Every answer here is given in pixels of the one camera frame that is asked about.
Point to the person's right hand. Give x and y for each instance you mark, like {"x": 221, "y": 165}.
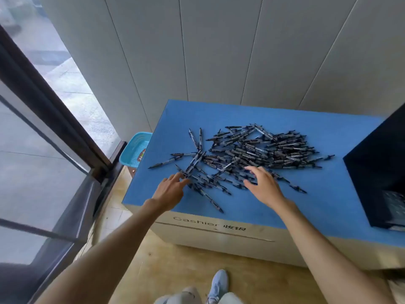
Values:
{"x": 265, "y": 186}

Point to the person's left hand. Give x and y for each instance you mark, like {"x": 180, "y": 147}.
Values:
{"x": 169, "y": 193}

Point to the pile of black pens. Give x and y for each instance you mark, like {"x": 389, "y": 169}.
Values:
{"x": 269, "y": 148}

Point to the black tiered pen display stand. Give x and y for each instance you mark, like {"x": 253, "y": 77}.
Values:
{"x": 370, "y": 174}

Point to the person's right forearm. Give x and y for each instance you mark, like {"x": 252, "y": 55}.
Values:
{"x": 322, "y": 256}

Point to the person's left forearm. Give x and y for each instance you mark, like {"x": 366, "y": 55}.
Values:
{"x": 110, "y": 250}

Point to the brown stool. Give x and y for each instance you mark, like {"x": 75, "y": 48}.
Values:
{"x": 131, "y": 172}

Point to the blue plastic basket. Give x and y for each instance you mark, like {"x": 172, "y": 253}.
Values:
{"x": 133, "y": 148}

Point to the blue table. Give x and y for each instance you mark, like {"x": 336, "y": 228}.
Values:
{"x": 190, "y": 113}

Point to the light blue right shoe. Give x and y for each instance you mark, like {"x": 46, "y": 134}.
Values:
{"x": 218, "y": 284}

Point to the dark framed glass door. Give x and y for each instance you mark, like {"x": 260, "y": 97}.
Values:
{"x": 41, "y": 94}

